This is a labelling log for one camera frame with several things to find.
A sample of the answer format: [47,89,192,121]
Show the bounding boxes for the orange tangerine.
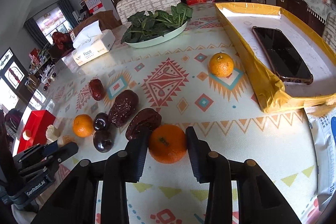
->
[72,114,95,138]
[148,124,187,164]
[209,53,234,77]

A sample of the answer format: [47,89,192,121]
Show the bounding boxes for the dark red large date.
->
[108,89,139,127]

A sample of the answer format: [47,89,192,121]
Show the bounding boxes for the small fruits far table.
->
[43,72,57,91]

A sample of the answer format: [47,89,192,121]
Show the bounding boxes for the gloved hand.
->
[57,135,76,148]

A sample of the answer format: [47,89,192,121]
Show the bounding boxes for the dark plum lower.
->
[93,130,114,153]

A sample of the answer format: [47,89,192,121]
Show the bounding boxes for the dark plum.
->
[93,113,110,131]
[93,130,114,153]

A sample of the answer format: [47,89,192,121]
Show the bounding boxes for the red tray box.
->
[17,110,55,153]

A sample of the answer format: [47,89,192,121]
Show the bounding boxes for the dark plum upper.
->
[93,113,110,131]

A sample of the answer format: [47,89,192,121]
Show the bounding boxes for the red jujube date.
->
[89,79,105,101]

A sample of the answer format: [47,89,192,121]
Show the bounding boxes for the black smartphone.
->
[252,26,313,85]

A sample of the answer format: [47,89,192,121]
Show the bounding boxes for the white tissue box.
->
[72,21,116,66]

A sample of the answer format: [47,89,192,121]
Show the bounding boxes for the white bowl of greens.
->
[121,2,193,48]

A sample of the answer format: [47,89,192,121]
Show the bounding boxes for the brown chair back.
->
[73,10,121,36]

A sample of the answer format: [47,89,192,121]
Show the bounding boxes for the white patterned chair back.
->
[116,0,181,24]

